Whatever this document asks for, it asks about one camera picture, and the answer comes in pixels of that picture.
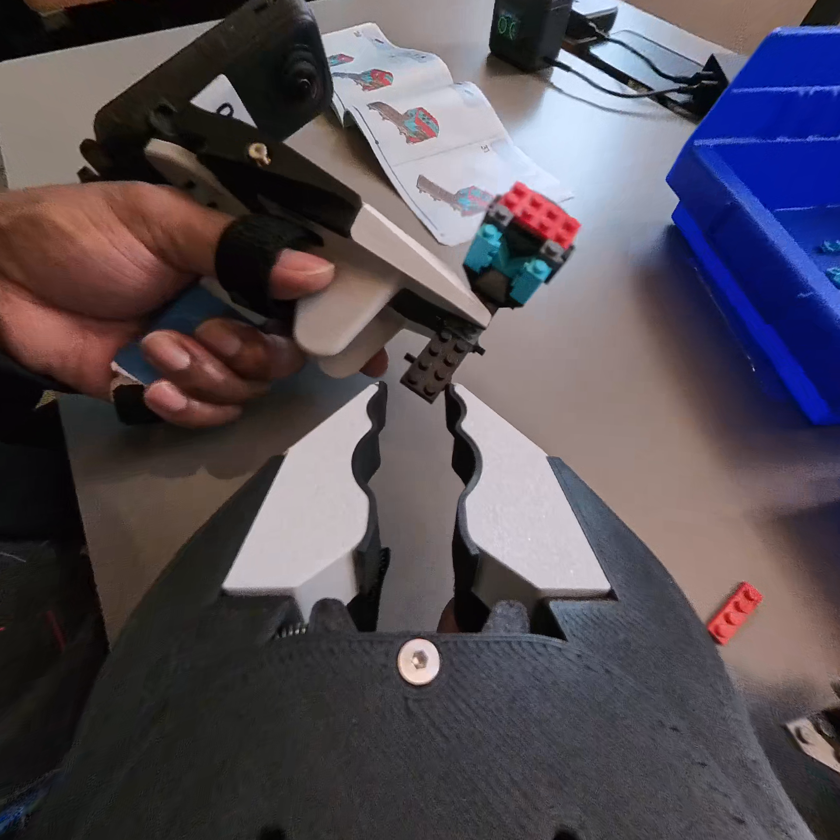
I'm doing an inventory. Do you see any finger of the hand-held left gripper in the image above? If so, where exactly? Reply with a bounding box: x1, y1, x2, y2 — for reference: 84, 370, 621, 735
292, 202, 494, 358
322, 292, 488, 382

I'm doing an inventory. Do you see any black power bank green display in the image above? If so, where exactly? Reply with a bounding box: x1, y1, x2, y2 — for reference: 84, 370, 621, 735
489, 0, 573, 73

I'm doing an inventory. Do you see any person's left hand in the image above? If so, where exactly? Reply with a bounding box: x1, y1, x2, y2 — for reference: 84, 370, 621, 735
0, 180, 389, 431

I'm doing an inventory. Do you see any red toy brick plate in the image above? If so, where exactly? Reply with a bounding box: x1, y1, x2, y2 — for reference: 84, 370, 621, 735
707, 581, 764, 646

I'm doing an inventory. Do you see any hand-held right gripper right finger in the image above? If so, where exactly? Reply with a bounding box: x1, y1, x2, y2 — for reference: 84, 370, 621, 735
444, 384, 614, 634

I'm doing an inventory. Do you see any toy brick instruction booklet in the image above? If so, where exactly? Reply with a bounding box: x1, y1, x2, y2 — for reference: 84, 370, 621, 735
322, 23, 575, 247

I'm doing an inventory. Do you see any black cable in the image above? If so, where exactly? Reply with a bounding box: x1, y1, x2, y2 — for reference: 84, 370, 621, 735
545, 56, 700, 102

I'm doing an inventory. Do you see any blue storage bin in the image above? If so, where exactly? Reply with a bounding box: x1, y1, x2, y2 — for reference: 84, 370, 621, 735
666, 26, 840, 427

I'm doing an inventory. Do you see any grey desk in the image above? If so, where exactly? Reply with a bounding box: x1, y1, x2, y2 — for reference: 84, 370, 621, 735
0, 0, 840, 729

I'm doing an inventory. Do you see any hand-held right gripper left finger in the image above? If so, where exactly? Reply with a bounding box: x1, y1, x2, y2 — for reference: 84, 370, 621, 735
220, 382, 392, 632

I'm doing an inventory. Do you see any black flat device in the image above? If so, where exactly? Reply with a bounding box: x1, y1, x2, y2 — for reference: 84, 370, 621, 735
587, 29, 708, 89

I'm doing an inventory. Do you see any red teal toy brick truck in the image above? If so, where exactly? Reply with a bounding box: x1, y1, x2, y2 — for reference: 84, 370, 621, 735
400, 181, 584, 405

